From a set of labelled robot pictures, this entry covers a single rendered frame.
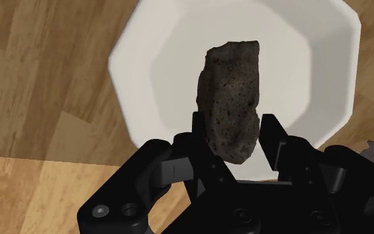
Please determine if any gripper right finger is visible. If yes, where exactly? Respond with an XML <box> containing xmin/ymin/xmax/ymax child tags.
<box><xmin>258</xmin><ymin>113</ymin><xmax>374</xmax><ymax>234</ymax></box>

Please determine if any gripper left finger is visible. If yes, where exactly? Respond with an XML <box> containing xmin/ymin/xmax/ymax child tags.
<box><xmin>77</xmin><ymin>110</ymin><xmax>236</xmax><ymax>234</ymax></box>

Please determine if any dark brown bread slice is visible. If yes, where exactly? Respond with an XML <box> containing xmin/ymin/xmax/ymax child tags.
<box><xmin>195</xmin><ymin>40</ymin><xmax>261</xmax><ymax>166</ymax></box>

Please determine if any white octagonal bowl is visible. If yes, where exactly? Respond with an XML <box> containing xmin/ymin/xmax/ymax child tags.
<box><xmin>107</xmin><ymin>0</ymin><xmax>362</xmax><ymax>182</ymax></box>

